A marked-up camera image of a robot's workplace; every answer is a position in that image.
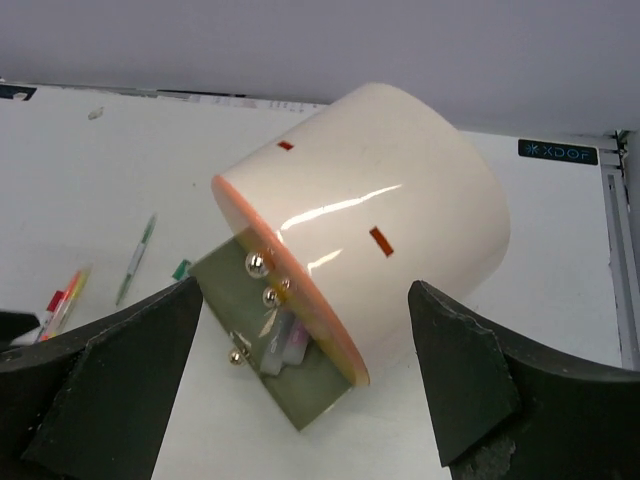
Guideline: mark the grey-green bottom drawer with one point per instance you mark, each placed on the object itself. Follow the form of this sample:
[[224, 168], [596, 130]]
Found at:
[[246, 309]]

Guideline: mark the dark XDOF logo sticker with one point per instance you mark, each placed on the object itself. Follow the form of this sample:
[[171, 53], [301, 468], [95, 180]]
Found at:
[[568, 153]]

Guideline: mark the yellow middle drawer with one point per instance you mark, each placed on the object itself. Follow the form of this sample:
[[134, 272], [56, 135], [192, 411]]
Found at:
[[299, 293]]

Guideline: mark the red cap marker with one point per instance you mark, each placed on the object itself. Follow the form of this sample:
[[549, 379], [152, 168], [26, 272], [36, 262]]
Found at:
[[49, 313]]

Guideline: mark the orange cap highlighter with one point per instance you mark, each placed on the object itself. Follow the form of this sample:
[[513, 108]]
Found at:
[[271, 362]]

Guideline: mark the purple cap highlighter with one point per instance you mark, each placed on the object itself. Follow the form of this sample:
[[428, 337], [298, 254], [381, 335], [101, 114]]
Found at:
[[296, 344]]

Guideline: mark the green cap white marker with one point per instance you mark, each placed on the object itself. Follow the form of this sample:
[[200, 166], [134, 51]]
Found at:
[[182, 270]]

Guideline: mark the thin green pen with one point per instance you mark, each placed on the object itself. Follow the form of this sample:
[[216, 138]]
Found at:
[[136, 259]]

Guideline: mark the pink top drawer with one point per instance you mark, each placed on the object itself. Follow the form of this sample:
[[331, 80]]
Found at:
[[241, 215]]

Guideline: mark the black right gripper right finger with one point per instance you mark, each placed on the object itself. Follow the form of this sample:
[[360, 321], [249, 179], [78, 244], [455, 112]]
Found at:
[[504, 406]]

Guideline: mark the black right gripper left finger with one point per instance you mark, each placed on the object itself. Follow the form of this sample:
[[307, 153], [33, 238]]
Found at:
[[94, 403]]

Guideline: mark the aluminium table edge rail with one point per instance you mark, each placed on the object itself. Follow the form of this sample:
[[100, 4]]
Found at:
[[622, 256]]

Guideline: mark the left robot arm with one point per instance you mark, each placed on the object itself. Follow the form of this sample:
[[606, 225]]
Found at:
[[18, 329]]

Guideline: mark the left XDOF logo sticker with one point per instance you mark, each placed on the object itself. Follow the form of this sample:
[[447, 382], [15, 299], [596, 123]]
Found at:
[[16, 92]]

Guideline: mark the cream round drawer cabinet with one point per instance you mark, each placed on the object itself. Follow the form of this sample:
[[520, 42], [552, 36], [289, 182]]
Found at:
[[370, 194]]

